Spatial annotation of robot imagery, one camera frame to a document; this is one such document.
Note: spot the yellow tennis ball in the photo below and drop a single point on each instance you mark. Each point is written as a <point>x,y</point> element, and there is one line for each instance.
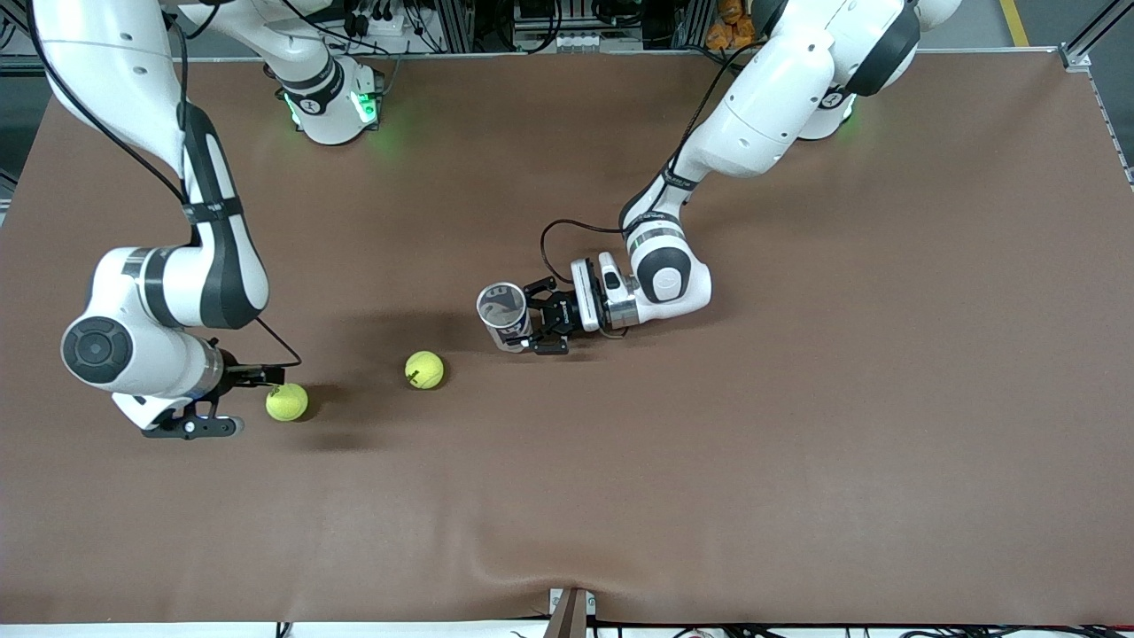
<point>287,402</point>
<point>424,370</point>

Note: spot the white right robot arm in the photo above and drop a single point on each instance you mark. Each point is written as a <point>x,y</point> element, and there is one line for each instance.
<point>133,283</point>

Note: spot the white blue tennis ball can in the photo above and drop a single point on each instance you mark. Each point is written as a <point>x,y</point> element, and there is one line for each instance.
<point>505,312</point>

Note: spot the orange packaged goods pile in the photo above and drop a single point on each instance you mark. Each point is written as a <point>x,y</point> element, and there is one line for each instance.
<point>728,27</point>

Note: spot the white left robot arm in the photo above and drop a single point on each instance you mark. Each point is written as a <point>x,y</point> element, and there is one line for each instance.
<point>762,106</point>

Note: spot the aluminium frame corner profile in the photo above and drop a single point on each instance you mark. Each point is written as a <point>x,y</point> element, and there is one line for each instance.
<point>1076,55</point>

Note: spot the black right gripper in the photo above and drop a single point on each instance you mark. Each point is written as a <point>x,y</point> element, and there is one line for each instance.
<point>232,373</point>

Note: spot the white power strip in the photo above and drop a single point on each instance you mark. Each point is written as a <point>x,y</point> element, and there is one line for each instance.
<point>585,42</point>

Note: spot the brown table mat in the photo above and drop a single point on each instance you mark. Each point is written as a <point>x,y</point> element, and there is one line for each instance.
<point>567,461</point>

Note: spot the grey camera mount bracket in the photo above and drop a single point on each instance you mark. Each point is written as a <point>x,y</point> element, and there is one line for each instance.
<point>571,616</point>

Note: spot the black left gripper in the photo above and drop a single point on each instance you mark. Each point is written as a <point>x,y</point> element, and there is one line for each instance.
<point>562,313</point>

